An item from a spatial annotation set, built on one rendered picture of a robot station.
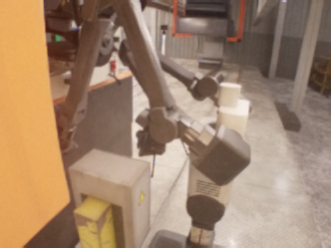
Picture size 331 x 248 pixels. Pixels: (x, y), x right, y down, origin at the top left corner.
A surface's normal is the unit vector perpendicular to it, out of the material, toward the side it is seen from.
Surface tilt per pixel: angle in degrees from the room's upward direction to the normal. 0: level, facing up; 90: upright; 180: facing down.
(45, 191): 90
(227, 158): 90
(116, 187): 90
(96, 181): 90
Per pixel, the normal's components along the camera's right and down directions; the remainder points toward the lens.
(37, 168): 0.94, 0.16
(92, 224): -0.33, 0.36
